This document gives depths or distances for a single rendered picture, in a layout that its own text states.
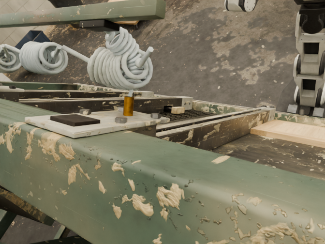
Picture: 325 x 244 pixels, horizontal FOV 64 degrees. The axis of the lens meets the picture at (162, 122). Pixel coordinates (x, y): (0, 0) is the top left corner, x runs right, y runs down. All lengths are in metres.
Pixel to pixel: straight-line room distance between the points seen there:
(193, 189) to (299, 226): 0.07
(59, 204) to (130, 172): 0.12
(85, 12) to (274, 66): 2.57
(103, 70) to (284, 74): 2.46
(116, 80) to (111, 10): 0.11
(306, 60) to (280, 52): 1.15
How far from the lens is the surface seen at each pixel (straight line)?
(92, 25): 0.38
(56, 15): 0.44
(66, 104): 0.87
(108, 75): 0.42
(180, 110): 1.27
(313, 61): 1.86
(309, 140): 0.97
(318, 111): 1.57
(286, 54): 2.96
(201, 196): 0.19
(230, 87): 2.75
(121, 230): 0.25
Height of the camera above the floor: 2.05
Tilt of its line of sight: 48 degrees down
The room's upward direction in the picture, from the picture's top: 35 degrees counter-clockwise
